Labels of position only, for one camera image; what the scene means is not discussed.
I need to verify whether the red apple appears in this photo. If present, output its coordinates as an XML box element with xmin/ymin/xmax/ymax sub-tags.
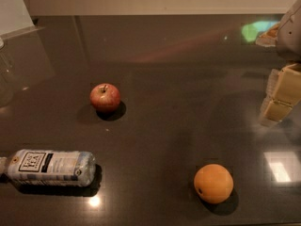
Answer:
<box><xmin>89</xmin><ymin>83</ymin><xmax>120</xmax><ymax>113</ymax></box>

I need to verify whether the orange fruit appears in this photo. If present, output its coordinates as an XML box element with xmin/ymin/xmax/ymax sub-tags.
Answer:
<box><xmin>194</xmin><ymin>164</ymin><xmax>234</xmax><ymax>204</ymax></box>

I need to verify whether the plastic water bottle with label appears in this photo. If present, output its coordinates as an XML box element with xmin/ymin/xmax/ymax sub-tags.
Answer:
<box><xmin>0</xmin><ymin>149</ymin><xmax>96</xmax><ymax>187</ymax></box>

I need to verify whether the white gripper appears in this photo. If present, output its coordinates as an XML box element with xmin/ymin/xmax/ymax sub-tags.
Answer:
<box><xmin>255</xmin><ymin>0</ymin><xmax>301</xmax><ymax>127</ymax></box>

